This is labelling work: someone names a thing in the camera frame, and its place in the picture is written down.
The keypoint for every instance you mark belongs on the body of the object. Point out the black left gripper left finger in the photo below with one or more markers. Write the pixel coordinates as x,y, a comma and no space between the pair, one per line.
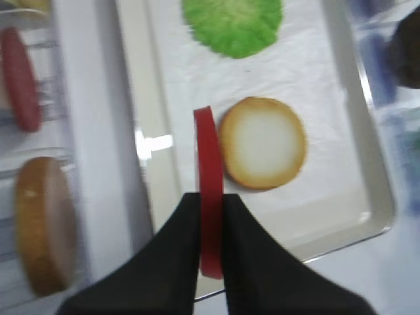
159,279

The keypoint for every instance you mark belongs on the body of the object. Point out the white metal tray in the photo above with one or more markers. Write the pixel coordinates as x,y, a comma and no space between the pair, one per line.
308,230

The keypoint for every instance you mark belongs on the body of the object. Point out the round green lettuce leaf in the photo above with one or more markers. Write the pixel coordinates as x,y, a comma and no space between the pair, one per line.
236,29

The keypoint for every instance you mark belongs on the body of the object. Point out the white paper liner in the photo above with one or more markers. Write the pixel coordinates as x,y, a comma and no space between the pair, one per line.
299,70

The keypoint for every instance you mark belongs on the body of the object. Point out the clear acrylic left rack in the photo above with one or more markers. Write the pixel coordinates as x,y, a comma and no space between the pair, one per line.
87,125

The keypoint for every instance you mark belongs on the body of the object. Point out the brown bun half left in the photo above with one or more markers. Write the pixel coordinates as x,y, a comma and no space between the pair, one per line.
46,226

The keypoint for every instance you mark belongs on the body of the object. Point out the toasted bread slice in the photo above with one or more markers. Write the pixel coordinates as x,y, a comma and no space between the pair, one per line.
263,143

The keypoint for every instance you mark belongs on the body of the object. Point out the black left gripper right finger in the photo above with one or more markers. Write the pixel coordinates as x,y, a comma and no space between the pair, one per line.
261,277

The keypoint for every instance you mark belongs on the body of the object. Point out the red tomato slice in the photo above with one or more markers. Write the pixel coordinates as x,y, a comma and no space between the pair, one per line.
210,176
19,80

